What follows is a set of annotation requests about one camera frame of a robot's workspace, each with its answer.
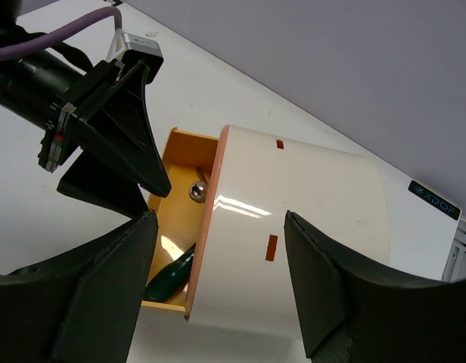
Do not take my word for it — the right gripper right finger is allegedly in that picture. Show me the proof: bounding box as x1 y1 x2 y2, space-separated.
284 211 466 362

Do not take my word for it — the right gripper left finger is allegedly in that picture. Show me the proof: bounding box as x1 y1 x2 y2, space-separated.
0 211 158 362

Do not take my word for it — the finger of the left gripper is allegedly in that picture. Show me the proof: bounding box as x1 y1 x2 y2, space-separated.
71 61 171 197
57 152 148 218

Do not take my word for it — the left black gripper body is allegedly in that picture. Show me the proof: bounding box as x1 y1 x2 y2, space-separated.
38 59 123 172

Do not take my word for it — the yellow drawer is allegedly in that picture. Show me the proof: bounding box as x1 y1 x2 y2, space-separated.
141 127 221 321

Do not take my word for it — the large green-handled screwdriver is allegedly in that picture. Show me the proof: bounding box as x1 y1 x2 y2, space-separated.
143 244 196 303

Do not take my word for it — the orange top drawer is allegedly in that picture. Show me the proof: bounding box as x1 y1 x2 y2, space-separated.
186 125 230 317

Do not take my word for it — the white cylindrical drawer cabinet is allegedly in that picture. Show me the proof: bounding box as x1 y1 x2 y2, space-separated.
189 126 390 339

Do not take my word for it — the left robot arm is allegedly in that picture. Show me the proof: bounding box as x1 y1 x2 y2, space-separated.
0 1 171 218

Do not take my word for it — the blue label sticker right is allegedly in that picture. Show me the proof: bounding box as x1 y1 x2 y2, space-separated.
408 180 461 221

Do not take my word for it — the aluminium side rail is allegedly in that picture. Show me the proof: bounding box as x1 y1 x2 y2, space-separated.
441 218 466 282

